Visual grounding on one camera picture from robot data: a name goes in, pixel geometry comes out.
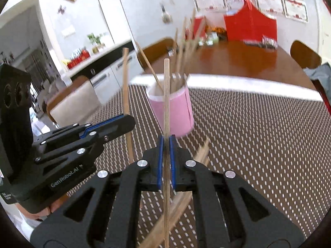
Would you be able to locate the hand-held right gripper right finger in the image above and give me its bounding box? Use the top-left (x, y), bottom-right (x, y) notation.
top-left (169, 136), bottom-right (305, 248)

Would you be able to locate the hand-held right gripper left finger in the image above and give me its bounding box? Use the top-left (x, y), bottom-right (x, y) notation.
top-left (30, 136), bottom-right (164, 248)

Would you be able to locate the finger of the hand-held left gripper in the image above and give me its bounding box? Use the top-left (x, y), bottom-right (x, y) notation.
top-left (32, 115), bottom-right (124, 145)
top-left (34, 114), bottom-right (136, 164)

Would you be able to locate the pink cup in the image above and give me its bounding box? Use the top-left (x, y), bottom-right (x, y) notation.
top-left (145, 74), bottom-right (195, 137)

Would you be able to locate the bunch of wooden chopsticks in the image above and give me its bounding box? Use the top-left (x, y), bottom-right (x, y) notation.
top-left (134, 8), bottom-right (207, 93)

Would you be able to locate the person's left hand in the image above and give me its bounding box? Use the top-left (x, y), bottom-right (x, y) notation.
top-left (31, 195), bottom-right (69, 221)

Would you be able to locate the white black sideboard cabinet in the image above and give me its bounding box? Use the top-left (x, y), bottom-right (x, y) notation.
top-left (61, 40), bottom-right (144, 106)

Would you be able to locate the red storage box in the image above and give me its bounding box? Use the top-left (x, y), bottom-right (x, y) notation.
top-left (68, 49), bottom-right (91, 69)

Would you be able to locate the brown polka dot table mat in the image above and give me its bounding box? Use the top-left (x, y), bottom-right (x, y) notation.
top-left (67, 84), bottom-right (331, 248)

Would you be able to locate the small potted plant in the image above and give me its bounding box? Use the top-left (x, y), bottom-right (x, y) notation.
top-left (86, 32), bottom-right (108, 55)

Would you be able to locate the brown wooden chair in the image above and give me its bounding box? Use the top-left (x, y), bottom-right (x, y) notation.
top-left (290, 40), bottom-right (322, 69)
top-left (137, 38), bottom-right (176, 70)

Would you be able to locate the white marbled table cover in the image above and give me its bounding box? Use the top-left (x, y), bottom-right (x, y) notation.
top-left (129, 74), bottom-right (324, 101)

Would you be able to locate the green white flat box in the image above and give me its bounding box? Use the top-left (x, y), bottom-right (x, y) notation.
top-left (199, 32), bottom-right (219, 47)

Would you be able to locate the orange snack packet pile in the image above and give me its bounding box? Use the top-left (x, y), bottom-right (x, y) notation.
top-left (207, 26), bottom-right (227, 35)

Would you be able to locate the dark snack packet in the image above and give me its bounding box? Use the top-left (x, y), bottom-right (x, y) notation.
top-left (261, 35), bottom-right (278, 49)

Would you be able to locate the red gift bag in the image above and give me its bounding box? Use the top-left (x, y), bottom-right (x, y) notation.
top-left (223, 0), bottom-right (278, 43)

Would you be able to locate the red cloth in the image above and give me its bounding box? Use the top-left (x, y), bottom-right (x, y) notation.
top-left (312, 79), bottom-right (331, 101)

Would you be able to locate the grey jacket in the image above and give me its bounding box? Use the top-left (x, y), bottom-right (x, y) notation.
top-left (302, 62), bottom-right (331, 83)

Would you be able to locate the double white light switch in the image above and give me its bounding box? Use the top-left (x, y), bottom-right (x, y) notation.
top-left (61, 25), bottom-right (76, 37)

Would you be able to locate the grey hanging wall ornament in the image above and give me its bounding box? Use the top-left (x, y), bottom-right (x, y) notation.
top-left (160, 4), bottom-right (172, 23)

